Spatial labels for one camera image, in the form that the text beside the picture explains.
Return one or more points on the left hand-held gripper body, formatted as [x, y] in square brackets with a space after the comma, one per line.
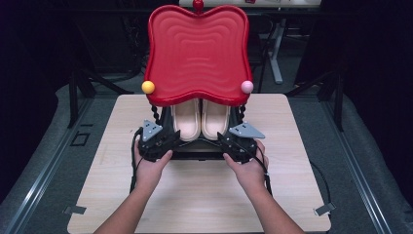
[152, 143]

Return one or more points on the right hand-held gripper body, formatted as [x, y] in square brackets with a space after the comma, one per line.
[243, 143]

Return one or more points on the cream clog shoe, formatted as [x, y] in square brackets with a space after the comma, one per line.
[214, 120]
[186, 122]

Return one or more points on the red and black shoe rack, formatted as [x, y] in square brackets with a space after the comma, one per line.
[198, 55]

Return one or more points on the person's left hand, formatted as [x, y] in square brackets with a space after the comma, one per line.
[149, 175]

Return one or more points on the person's right hand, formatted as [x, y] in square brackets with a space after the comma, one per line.
[250, 177]

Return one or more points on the white desk with leg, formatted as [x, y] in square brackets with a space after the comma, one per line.
[276, 58]

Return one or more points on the black metal stand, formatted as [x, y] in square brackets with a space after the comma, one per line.
[73, 97]
[338, 100]

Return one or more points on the grey metal clip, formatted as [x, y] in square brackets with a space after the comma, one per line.
[324, 209]
[75, 210]

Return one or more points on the metal floor rail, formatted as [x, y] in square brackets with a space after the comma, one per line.
[357, 169]
[48, 165]

